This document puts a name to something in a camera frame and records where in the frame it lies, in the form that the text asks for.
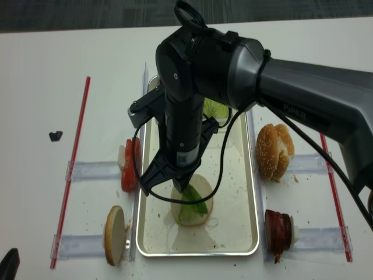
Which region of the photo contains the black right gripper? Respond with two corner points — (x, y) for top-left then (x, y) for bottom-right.
(140, 93), (219, 195)

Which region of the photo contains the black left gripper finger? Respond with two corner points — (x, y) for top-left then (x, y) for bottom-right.
(0, 248), (20, 280)

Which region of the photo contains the green lettuce leaf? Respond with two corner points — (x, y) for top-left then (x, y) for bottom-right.
(177, 184), (209, 226)

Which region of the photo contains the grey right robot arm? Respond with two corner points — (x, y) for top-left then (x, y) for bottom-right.
(130, 27), (372, 224)

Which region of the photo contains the tomato slices stack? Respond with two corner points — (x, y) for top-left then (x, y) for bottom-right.
(121, 138), (140, 193)

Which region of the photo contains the green lettuce pile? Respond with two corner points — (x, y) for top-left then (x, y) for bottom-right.
(203, 98), (229, 119)

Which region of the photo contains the meat patties stack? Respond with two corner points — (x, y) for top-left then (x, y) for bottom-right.
(265, 209), (293, 264)

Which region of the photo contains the bun slice on tray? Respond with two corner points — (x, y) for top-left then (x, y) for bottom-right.
(171, 174), (213, 226)

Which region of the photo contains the white pusher block left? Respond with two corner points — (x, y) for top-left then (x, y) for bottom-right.
(117, 145), (126, 170)

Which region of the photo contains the white pusher block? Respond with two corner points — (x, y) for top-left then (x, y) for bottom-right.
(117, 145), (126, 170)
(291, 225), (299, 247)

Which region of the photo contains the silver metal tray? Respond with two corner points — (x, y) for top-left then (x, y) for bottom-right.
(135, 75), (260, 257)

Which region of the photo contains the clear plastic container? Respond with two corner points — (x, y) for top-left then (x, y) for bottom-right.
(147, 76), (230, 125)

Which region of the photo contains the upright bun slice left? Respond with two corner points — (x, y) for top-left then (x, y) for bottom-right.
(104, 205), (125, 266)

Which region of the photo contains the sesame bun front half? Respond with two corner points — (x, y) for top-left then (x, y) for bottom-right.
(256, 124), (280, 180)

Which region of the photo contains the clear vertical strip right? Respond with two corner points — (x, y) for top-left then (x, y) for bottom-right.
(246, 109), (273, 262)

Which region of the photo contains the clear vertical strip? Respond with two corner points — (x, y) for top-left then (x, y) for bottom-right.
(128, 61), (150, 262)
(246, 109), (273, 262)

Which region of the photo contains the clear vertical strip left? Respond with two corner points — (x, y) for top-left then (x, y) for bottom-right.
(128, 61), (150, 262)

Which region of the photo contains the white pusher block right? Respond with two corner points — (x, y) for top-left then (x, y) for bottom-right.
(291, 225), (299, 247)

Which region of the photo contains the stray purple cabbage piece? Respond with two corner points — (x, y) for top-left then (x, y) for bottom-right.
(49, 131), (63, 142)

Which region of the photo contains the clear rail lower left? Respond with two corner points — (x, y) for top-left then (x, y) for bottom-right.
(50, 234), (105, 260)

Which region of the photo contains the clear rail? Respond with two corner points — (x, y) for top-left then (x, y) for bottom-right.
(286, 153), (329, 174)
(50, 234), (105, 260)
(291, 226), (353, 253)
(65, 161), (122, 181)

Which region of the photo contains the left red rail strip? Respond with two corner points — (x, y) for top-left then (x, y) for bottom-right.
(50, 76), (91, 270)

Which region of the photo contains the red rail strip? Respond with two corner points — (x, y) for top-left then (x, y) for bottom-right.
(50, 76), (91, 270)
(319, 132), (353, 262)

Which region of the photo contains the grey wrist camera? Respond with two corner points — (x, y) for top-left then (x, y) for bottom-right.
(128, 85), (166, 128)

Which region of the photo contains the clear rail upper left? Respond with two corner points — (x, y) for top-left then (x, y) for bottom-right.
(65, 161), (122, 181)

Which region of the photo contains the clear rail upper right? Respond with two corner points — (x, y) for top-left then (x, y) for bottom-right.
(286, 153), (329, 174)

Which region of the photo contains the clear rail lower right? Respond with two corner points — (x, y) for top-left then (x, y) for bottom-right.
(291, 226), (353, 253)

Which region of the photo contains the black camera cable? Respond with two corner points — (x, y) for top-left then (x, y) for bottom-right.
(131, 0), (373, 231)

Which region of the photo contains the right red rail strip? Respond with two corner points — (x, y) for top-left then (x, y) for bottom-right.
(319, 132), (353, 262)

